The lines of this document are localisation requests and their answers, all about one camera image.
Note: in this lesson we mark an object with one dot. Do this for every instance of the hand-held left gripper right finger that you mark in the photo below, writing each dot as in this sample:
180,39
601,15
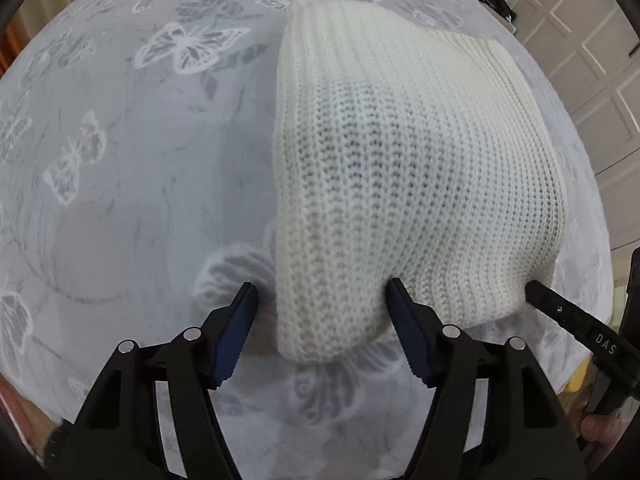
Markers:
410,335

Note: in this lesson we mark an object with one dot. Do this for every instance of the person's right hand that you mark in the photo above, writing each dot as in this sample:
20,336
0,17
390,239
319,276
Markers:
602,429

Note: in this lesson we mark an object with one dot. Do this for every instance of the white panelled wardrobe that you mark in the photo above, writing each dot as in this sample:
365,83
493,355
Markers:
590,60

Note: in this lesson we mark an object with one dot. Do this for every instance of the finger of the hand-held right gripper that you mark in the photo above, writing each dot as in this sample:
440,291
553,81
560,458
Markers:
565,312

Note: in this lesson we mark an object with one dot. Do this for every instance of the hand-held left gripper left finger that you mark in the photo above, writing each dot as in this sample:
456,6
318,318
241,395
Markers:
235,340

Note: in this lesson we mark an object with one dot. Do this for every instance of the dark clutter on nightstand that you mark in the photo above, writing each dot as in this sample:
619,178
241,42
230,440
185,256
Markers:
495,7

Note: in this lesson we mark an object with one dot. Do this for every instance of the orange curtain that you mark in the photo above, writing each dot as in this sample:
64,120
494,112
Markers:
10,52

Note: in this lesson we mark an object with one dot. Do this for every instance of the white red black knit sweater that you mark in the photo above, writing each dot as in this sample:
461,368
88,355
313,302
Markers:
400,160

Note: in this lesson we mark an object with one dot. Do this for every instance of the grey butterfly print bedspread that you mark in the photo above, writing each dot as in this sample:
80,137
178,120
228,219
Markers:
125,185

